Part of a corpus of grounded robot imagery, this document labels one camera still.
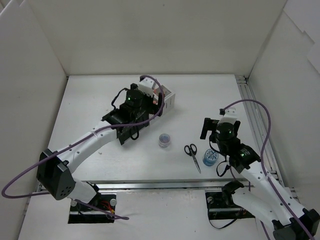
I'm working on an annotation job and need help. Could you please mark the black handled scissors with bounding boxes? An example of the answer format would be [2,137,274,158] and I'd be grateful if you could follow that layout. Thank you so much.
[184,143,201,173]

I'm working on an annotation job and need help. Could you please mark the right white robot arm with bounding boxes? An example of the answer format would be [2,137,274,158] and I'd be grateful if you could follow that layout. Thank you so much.
[200,118,320,240]

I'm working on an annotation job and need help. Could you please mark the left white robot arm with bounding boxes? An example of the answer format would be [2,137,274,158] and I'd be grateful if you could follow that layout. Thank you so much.
[36,81,164,210]

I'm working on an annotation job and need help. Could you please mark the white two-slot organizer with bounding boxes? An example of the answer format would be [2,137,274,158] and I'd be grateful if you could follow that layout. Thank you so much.
[152,85,176,118]

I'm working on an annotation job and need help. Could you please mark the black two-slot organizer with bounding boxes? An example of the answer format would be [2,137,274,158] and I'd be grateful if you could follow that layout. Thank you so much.
[116,116,149,145]

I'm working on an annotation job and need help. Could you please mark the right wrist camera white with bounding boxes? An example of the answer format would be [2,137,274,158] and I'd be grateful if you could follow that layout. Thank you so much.
[218,107,237,125]

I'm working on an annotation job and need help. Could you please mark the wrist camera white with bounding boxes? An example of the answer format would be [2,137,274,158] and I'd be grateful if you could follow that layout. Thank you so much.
[138,76,156,97]
[218,107,237,125]

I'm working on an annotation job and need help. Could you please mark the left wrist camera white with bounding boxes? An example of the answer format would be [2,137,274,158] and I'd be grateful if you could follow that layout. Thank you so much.
[138,76,156,97]

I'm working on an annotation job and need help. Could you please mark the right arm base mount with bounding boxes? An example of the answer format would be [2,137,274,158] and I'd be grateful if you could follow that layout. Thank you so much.
[205,190,255,230]

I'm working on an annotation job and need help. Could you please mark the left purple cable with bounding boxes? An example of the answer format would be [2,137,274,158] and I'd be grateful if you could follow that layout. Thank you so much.
[1,74,166,221]

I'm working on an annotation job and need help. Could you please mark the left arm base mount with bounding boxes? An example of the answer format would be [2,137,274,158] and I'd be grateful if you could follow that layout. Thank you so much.
[68,193,117,224]

